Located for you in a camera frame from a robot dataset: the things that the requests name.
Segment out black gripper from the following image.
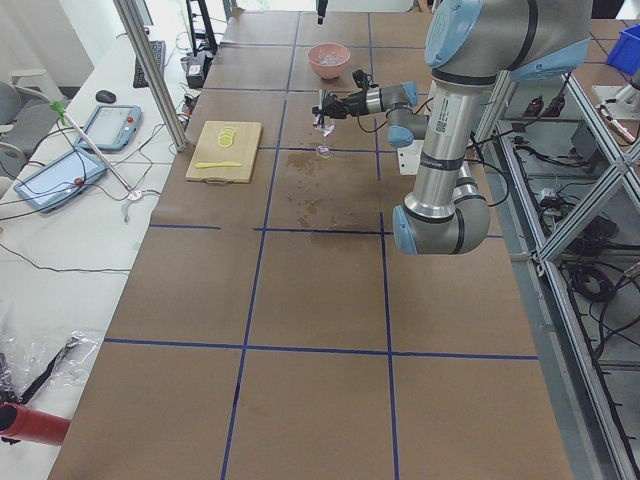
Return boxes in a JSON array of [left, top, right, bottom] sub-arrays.
[[312, 0, 368, 119]]

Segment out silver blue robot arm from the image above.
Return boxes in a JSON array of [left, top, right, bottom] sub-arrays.
[[312, 1, 592, 255]]

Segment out pile of clear ice cubes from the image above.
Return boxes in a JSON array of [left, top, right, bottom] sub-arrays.
[[312, 45, 345, 66]]

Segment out clear wine glass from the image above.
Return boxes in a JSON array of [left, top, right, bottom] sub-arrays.
[[313, 119, 335, 158]]

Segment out pink bowl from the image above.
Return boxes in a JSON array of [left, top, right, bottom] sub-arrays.
[[307, 43, 351, 80]]

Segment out bamboo cutting board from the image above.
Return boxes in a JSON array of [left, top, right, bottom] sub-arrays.
[[185, 120, 262, 183]]

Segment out black box device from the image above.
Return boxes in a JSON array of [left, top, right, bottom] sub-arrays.
[[186, 51, 214, 89]]

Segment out yellow plastic knife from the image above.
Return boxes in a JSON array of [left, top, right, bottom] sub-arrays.
[[195, 161, 243, 169]]

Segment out black keyboard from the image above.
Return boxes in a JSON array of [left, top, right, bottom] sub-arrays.
[[132, 40, 167, 89]]

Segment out upper blue teach pendant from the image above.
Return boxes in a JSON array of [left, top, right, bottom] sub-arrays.
[[83, 105, 142, 153]]

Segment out blue teach pendant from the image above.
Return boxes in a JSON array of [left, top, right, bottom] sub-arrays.
[[83, 105, 142, 153], [13, 148, 107, 213]]

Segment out black computer mouse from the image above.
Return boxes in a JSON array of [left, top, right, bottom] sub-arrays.
[[95, 90, 117, 104]]

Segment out metal rod with green tip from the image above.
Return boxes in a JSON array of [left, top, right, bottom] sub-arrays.
[[50, 100, 143, 201]]

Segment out blue storage bin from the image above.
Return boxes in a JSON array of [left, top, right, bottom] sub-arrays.
[[606, 24, 640, 75]]

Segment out lower blue teach pendant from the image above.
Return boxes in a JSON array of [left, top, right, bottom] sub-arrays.
[[13, 148, 107, 213]]

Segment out grey office chair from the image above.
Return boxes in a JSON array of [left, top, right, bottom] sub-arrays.
[[1, 68, 68, 179]]

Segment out clear plastic bag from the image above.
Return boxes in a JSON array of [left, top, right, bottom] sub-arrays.
[[1, 299, 103, 418]]

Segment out red cylinder bottle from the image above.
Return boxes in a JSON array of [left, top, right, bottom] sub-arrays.
[[1, 403, 71, 446]]

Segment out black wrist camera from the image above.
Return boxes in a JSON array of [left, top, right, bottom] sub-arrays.
[[352, 69, 374, 91]]

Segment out white pedestal column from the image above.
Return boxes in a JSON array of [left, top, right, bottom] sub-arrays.
[[396, 139, 424, 176]]

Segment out aluminium frame post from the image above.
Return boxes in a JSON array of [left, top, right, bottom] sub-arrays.
[[113, 0, 187, 152]]

